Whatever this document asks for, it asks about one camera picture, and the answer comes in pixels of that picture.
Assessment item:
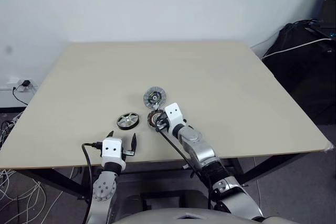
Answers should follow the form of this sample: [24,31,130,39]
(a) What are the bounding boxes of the grey motor housing copper windings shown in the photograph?
[146,110,164,130]

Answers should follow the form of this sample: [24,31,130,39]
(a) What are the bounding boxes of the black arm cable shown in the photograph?
[155,126,219,209]
[81,142,103,224]

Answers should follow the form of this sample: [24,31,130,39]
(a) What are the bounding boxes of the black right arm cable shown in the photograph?
[155,126,219,209]

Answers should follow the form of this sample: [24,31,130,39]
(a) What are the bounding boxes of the grey robot torso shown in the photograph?
[110,204,293,224]

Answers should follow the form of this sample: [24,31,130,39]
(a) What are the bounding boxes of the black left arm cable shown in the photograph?
[81,142,103,224]

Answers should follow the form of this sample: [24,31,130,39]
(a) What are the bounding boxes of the large black bag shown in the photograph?
[262,20,336,125]

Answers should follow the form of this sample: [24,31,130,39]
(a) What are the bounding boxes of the black metal table frame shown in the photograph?
[15,150,334,204]

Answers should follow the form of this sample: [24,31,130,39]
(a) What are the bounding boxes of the white floor cable tangle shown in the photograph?
[0,112,65,224]

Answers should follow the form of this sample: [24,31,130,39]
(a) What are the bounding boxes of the grey lid with circuit board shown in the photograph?
[143,86,165,110]

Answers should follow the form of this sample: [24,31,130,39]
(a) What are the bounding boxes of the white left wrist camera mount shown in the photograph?
[101,137,126,169]

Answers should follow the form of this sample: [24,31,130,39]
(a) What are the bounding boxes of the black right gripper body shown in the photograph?
[155,112,170,132]

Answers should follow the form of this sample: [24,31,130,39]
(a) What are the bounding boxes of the black laptop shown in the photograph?
[318,0,336,38]

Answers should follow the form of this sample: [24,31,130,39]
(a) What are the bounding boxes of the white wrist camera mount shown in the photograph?
[164,102,187,135]
[101,137,126,169]

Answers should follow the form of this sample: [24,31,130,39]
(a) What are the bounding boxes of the silver spoked rotor black rim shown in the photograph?
[116,112,140,131]

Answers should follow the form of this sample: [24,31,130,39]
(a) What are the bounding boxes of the long white cable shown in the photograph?
[261,37,334,60]

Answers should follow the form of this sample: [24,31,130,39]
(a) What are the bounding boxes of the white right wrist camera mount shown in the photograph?
[164,102,187,135]

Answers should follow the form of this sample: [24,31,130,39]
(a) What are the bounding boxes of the black adapter cable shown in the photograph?
[12,84,30,105]

